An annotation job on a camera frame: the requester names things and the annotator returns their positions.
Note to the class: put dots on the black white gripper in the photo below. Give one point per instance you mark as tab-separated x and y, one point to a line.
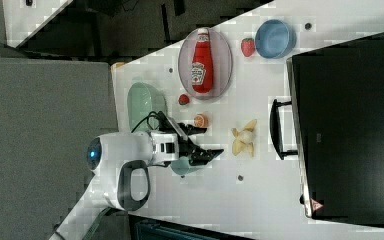
165	142

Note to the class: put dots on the peeled banana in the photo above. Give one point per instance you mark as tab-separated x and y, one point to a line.
243	140

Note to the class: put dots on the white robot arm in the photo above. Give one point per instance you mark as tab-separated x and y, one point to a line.
113	158

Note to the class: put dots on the black toaster oven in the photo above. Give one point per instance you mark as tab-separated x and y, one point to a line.
337	101

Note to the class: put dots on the orange slice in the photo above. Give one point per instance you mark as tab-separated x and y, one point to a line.
201	121

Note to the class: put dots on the green mug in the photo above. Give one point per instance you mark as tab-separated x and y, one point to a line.
182	166

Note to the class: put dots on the dark red strawberry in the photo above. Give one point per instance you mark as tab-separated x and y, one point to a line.
183	99

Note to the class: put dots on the green plastic colander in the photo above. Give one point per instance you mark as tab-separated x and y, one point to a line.
143	99

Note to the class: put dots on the red ketchup bottle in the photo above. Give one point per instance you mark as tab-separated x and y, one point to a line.
202	63

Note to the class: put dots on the grey round plate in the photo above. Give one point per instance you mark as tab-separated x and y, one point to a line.
222	64

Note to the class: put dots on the pale red strawberry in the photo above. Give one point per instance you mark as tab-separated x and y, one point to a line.
248	47

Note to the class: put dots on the blue bowl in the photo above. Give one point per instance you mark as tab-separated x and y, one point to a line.
274	39

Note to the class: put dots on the blue metal frame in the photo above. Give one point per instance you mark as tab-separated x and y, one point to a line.
142	228

